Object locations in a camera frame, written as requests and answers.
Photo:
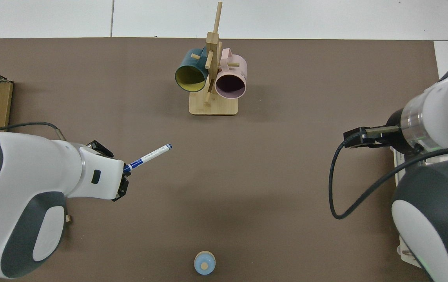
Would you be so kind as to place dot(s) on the blue and white marker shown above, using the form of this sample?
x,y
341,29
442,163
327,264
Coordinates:
x,y
149,156

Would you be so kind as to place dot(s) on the brown table cloth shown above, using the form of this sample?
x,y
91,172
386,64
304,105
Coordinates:
x,y
247,176

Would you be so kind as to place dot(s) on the dark teal mug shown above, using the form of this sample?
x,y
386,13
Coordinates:
x,y
190,78

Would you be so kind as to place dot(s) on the wooden cup stand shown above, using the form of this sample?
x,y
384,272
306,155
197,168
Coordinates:
x,y
214,107

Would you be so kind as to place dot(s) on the pink mug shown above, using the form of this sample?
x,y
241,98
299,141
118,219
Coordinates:
x,y
229,84

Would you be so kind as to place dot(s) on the small blue round thing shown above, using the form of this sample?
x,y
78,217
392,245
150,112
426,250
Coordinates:
x,y
200,264

